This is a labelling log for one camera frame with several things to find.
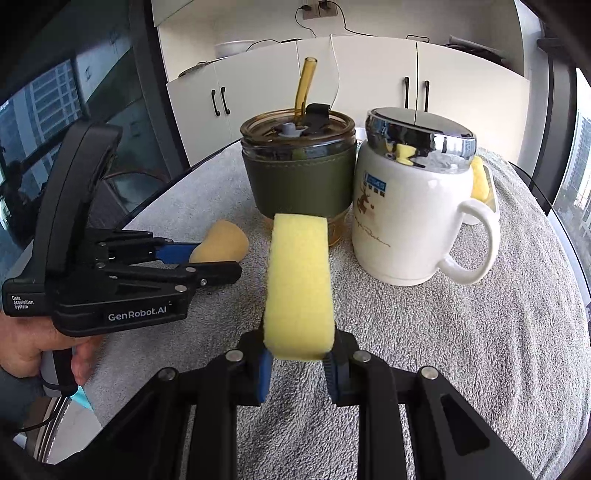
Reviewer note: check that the white mug with chrome lid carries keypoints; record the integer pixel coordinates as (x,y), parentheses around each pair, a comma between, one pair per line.
(413,189)

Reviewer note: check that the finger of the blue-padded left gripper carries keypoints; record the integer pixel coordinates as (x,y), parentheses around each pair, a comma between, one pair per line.
(174,253)

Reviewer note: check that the tan peanut-shaped sponge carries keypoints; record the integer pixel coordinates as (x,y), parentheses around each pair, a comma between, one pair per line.
(224,242)

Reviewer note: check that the amber drinking straw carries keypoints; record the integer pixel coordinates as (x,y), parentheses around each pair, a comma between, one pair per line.
(303,87)

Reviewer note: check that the dark clutter on cabinet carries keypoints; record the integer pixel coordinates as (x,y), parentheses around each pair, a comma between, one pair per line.
(474,48)

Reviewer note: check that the yellow rectangular sponge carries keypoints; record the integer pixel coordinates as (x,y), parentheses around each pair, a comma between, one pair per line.
(298,320)

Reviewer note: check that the wall power socket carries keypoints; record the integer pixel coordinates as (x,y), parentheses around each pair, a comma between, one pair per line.
(319,9)

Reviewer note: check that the black cabinet handle far left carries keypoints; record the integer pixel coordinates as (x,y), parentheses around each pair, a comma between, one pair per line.
(216,110)

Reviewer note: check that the white bowl on cabinet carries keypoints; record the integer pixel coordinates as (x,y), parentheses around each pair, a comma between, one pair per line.
(230,48)

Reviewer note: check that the black window frame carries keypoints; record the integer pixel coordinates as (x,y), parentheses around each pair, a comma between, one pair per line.
(562,172)

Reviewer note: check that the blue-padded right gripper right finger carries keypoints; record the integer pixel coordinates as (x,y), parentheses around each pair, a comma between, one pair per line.
(358,377)

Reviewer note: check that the person's left hand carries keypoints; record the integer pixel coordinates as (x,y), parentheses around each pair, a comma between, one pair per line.
(25,339)

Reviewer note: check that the black cabinet handle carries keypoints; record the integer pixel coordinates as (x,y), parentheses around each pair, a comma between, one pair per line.
(224,102)
(427,87)
(407,92)
(216,110)

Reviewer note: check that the white base cabinet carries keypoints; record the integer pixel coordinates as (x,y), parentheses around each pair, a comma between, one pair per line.
(354,74)

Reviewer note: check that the yellow wedge sponge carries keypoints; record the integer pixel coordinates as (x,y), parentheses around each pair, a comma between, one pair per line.
(482,189)

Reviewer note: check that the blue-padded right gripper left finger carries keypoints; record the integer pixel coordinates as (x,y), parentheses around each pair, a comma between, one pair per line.
(239,376)

